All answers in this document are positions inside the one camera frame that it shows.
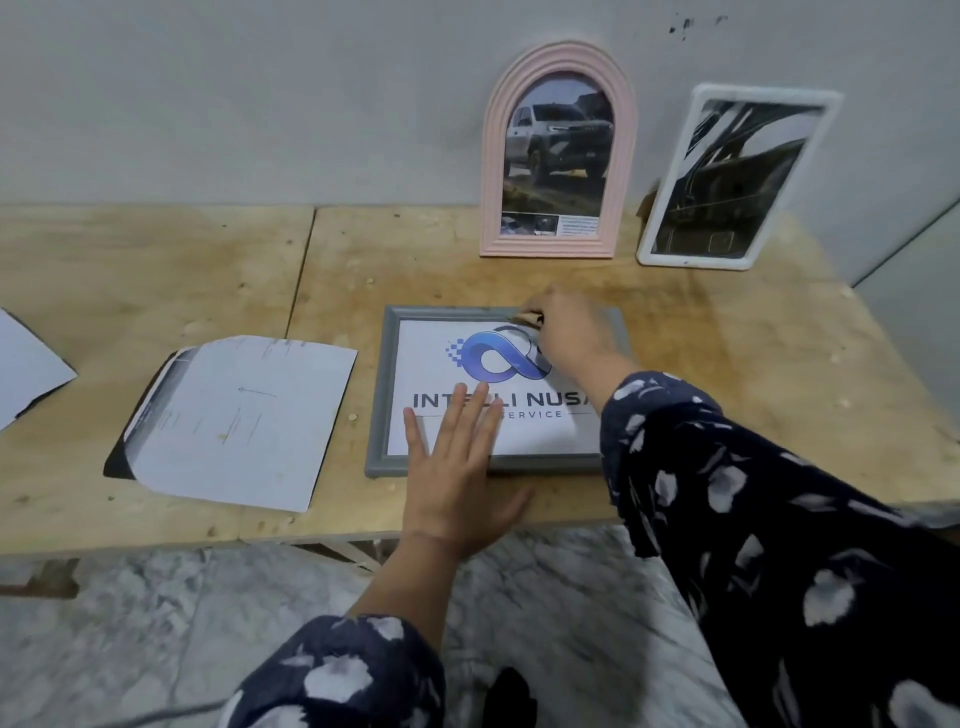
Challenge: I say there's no person's left hand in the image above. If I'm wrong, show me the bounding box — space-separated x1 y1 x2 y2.
401 382 538 561

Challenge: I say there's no person's right hand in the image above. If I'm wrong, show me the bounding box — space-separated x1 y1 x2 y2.
521 284 641 392

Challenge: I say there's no grey framed Intelli Nusa sign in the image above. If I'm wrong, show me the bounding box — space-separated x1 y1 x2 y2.
364 304 635 480

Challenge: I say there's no white picture frame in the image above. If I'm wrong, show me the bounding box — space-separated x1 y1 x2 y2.
635 83 845 271

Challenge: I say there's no pink arched photo frame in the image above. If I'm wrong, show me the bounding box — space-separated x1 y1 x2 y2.
479 41 639 260

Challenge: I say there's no dark print sheet face-down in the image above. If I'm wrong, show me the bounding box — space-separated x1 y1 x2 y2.
103 335 359 515

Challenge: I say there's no dark logo print paper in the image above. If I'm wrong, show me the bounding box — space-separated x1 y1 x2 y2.
0 307 79 433

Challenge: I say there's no person's left forearm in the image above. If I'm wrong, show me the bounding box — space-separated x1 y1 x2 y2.
217 528 470 728

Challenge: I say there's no person's right forearm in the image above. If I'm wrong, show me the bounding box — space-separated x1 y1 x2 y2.
592 358 960 728

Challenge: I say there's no person's dark clothing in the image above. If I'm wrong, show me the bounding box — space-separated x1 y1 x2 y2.
487 665 535 728

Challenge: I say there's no wooden table leg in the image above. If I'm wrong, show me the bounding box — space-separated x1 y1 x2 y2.
288 533 395 575
0 557 82 601

